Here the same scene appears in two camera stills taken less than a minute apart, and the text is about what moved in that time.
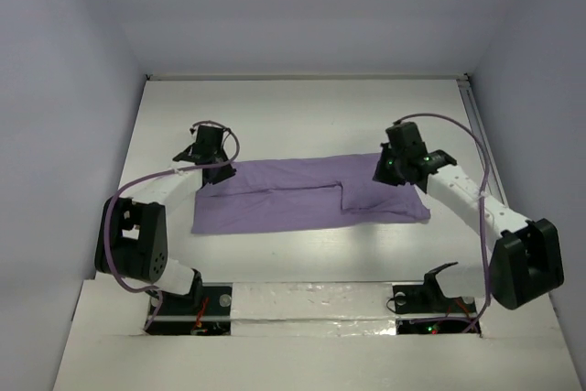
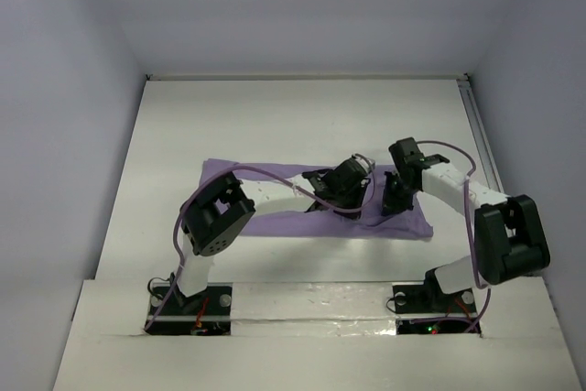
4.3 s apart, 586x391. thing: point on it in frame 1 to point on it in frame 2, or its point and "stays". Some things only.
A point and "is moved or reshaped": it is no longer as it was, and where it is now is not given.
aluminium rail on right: x=468 y=95 stays
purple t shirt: x=303 y=192 is moved or reshaped
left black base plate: x=179 y=317 stays
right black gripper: x=385 y=173 to x=396 y=194
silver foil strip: x=311 y=309 stays
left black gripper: x=226 y=173 to x=358 y=191
